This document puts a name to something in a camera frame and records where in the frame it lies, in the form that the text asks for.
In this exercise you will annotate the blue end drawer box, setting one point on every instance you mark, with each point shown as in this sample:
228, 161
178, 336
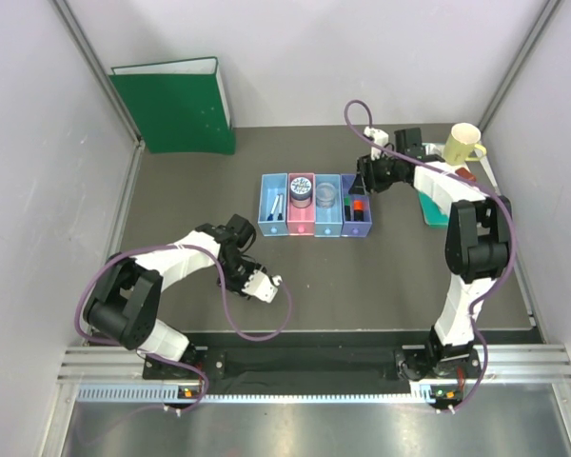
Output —
271, 185

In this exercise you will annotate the blue white pen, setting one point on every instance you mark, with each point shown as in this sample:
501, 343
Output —
275, 206

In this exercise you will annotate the yellow mug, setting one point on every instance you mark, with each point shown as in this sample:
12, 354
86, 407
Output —
463, 144

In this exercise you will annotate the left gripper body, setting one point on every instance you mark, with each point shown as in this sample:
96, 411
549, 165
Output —
237, 272

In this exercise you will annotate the red brown box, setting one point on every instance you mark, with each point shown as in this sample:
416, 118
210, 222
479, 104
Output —
466, 174

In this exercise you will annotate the blue gel jar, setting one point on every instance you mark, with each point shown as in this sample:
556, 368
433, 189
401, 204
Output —
300, 188

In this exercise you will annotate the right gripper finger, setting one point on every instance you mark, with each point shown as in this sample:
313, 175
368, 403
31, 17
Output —
358, 182
360, 190

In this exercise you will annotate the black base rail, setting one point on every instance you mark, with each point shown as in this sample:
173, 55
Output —
267, 370

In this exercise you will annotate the black white marker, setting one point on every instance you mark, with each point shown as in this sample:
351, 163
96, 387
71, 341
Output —
280, 208

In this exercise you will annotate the teal tray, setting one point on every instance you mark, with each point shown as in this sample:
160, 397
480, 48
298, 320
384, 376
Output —
432, 215

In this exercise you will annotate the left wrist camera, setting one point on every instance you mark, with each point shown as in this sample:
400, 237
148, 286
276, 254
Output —
262, 286

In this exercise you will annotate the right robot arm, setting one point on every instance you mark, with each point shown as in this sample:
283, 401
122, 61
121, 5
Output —
477, 246

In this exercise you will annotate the pink drawer box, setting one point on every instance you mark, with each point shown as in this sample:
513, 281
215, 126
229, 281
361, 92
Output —
300, 216

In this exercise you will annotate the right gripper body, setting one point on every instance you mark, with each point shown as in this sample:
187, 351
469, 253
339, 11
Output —
383, 172

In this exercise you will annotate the orange highlighter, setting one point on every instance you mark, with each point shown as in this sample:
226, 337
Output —
358, 211

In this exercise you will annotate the purple drawer box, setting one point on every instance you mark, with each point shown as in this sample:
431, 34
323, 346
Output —
352, 228

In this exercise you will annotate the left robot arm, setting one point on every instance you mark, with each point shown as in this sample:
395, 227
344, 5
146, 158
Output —
123, 304

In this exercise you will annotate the green highlighter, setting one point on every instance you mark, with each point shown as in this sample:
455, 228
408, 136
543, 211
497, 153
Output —
347, 209

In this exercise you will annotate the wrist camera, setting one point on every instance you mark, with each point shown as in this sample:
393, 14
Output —
262, 286
379, 139

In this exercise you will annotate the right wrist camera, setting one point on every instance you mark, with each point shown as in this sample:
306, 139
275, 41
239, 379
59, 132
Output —
379, 139

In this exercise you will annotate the green ring binder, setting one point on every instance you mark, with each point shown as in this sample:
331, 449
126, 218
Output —
178, 106

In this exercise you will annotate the clear paperclip jar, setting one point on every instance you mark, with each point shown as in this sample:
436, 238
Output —
326, 195

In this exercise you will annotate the light blue drawer box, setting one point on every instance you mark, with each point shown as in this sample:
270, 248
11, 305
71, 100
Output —
329, 222

